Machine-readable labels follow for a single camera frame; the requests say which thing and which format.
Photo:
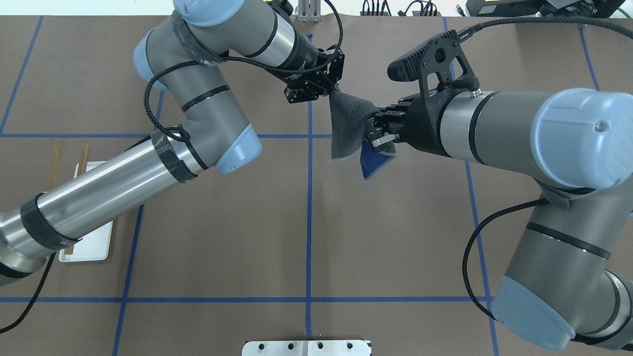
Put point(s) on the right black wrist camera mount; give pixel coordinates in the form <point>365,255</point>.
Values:
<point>437,65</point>

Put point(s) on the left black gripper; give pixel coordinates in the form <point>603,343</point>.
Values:
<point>302,59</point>

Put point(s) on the black orange cable connectors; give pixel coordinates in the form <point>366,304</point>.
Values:
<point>415,8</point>

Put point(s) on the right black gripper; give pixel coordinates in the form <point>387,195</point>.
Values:
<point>423,123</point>

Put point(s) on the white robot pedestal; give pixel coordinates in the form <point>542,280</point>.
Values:
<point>308,348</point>

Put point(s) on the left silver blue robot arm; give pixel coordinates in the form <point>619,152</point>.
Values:
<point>198,122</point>

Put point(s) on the white wooden towel rack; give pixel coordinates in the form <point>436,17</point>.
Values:
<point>94,245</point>

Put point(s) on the aluminium frame post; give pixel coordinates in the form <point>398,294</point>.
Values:
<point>309,11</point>

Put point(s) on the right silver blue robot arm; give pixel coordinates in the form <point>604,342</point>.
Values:
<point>577,145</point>

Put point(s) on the blue grey towel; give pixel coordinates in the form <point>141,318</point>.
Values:
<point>349,114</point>

